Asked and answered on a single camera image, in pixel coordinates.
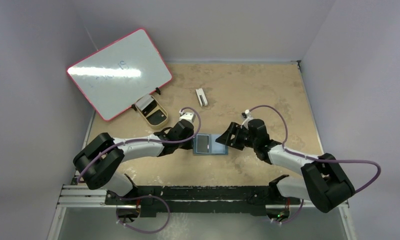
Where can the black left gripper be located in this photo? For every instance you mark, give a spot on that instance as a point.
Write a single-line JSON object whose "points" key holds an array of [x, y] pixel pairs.
{"points": [[188, 145]]}

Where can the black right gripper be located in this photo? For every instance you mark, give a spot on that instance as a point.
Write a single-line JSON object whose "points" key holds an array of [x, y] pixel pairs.
{"points": [[236, 136]]}

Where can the blue card holder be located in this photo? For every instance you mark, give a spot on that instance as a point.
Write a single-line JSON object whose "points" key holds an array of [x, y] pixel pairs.
{"points": [[214, 147]]}

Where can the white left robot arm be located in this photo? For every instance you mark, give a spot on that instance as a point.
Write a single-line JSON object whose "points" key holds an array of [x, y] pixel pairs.
{"points": [[98, 162]]}

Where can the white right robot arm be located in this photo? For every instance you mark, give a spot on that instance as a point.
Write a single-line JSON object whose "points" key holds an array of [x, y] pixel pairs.
{"points": [[323, 181]]}

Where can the black card in tray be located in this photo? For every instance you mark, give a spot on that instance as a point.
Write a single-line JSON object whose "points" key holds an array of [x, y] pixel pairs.
{"points": [[157, 117]]}

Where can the white whiteboard eraser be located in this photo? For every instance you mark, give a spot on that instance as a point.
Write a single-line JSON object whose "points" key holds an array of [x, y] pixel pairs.
{"points": [[201, 96]]}

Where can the gold oval tin tray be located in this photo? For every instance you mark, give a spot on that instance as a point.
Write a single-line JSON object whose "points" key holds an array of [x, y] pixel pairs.
{"points": [[152, 111]]}

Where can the pink framed whiteboard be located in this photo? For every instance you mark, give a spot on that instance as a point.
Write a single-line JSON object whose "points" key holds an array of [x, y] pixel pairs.
{"points": [[113, 78]]}

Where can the black mounting base plate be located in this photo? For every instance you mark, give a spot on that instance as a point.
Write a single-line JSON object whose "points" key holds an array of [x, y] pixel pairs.
{"points": [[269, 211]]}

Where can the aluminium frame rail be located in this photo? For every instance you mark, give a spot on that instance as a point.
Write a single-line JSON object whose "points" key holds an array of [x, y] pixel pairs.
{"points": [[84, 195]]}

